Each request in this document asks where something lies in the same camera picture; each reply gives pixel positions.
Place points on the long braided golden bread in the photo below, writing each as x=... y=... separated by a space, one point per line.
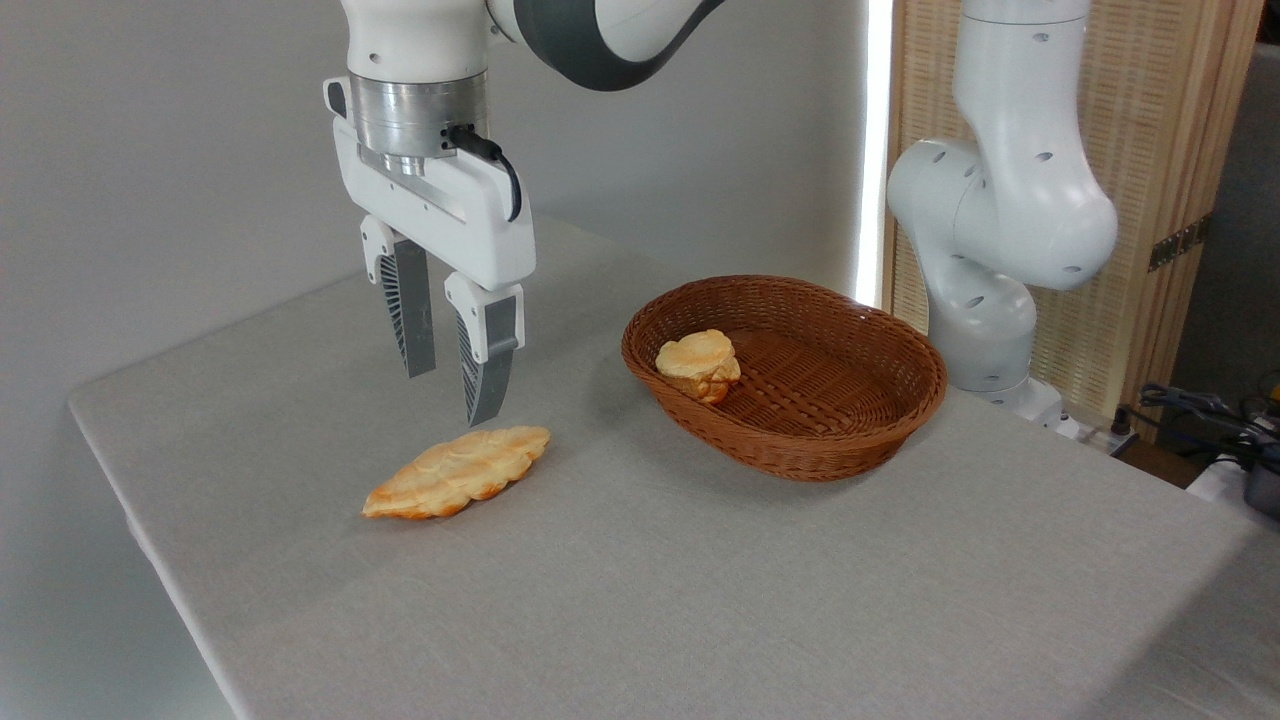
x=455 y=472

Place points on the grey tablecloth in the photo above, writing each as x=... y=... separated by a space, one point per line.
x=700 y=600

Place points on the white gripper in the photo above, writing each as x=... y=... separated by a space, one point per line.
x=450 y=215

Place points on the round golden bread roll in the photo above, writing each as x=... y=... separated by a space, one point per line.
x=698 y=362

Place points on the dark metal screen hinge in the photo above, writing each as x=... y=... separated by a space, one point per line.
x=1180 y=243

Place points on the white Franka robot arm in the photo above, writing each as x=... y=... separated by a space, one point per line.
x=1010 y=200

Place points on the brown oval wicker basket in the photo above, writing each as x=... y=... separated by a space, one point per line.
x=800 y=430

